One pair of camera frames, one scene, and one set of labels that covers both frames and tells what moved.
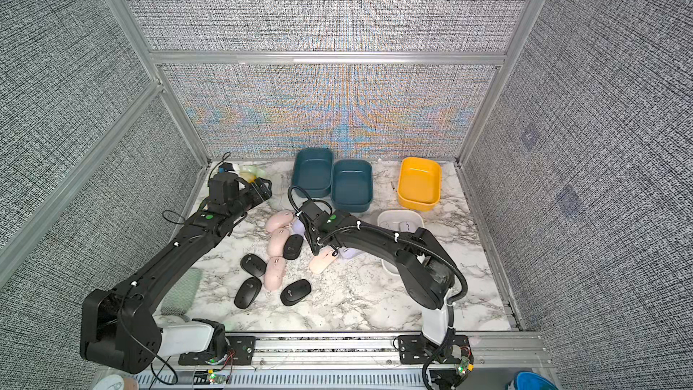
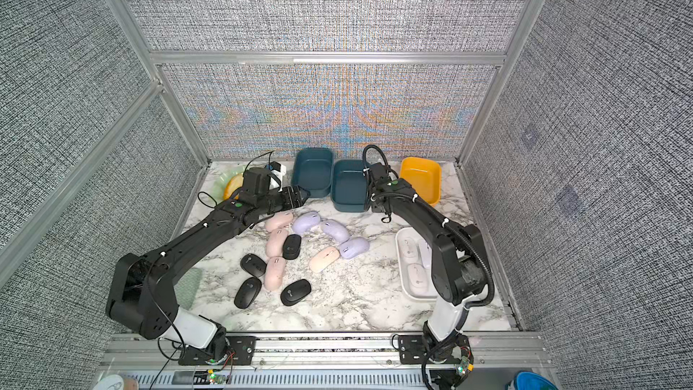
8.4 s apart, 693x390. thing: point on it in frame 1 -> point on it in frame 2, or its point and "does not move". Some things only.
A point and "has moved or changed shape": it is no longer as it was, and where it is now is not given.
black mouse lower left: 247,292 does not move
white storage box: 400,220 has moved or changed shape
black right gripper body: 314,240 -> 373,203
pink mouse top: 278,220 does not move
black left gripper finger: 265,186 -> 304,194
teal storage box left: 312,171 does not move
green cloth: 180,298 does not move
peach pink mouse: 320,262 does not move
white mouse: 406,227 has moved or changed shape
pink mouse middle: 276,241 does not move
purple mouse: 350,253 does not move
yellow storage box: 419,183 does not move
